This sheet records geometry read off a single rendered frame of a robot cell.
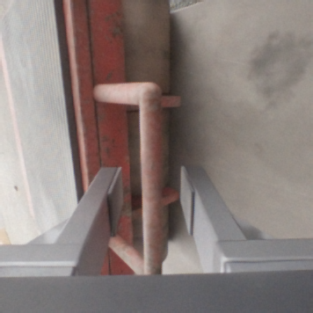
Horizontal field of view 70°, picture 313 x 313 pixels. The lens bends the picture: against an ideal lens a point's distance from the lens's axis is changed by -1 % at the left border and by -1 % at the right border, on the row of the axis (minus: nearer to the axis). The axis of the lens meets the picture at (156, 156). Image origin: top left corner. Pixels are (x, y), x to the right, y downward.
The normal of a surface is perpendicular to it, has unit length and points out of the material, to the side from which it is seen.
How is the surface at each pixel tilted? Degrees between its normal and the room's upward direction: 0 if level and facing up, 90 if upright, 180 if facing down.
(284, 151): 0
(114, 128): 90
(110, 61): 90
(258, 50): 0
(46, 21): 0
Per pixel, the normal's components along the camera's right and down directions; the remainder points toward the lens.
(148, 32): 0.54, 0.24
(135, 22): 0.27, 0.28
